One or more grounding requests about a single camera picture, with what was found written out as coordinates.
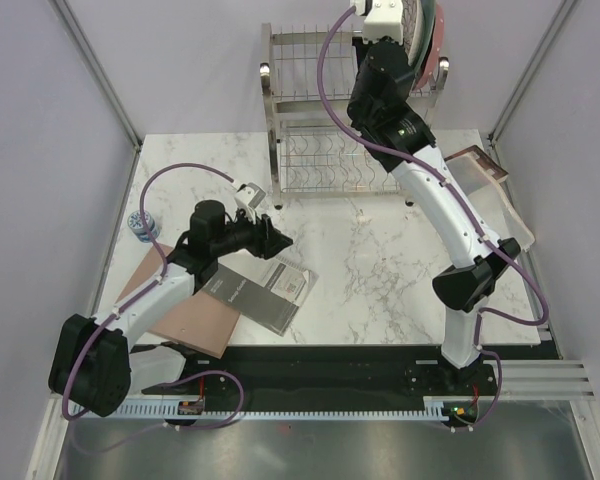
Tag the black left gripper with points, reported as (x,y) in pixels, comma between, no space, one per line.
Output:
(267,242)

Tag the pink dotted scalloped plate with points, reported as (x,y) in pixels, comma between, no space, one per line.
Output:
(436,40)

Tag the floral patterned orange-rim bowl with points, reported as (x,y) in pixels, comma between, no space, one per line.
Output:
(412,23)

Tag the teal ceramic plate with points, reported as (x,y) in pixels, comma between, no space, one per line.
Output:
(429,13)

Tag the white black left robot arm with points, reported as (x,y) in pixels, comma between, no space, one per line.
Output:
(96,365)

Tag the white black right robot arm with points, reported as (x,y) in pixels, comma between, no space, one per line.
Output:
(399,139)

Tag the stainless steel dish rack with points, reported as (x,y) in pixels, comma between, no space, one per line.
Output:
(309,156)

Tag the grey setup guide booklet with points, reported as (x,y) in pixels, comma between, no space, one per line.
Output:
(268,292)

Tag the pink notebook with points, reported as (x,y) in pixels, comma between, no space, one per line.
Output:
(201,323)

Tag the blue white round tin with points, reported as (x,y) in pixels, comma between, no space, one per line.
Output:
(143,226)

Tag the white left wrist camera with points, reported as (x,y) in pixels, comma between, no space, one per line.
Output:
(248,197)

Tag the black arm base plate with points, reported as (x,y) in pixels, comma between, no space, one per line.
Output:
(327,376)

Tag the light blue cable duct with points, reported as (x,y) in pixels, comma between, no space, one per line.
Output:
(186,408)

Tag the aluminium front rail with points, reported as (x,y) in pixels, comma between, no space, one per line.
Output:
(521,374)

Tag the aluminium frame post left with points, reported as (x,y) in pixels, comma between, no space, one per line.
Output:
(85,50)

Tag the aluminium frame post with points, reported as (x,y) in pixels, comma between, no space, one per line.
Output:
(85,50)
(550,36)

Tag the aluminium frame post right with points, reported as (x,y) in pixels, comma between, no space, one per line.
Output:
(550,36)

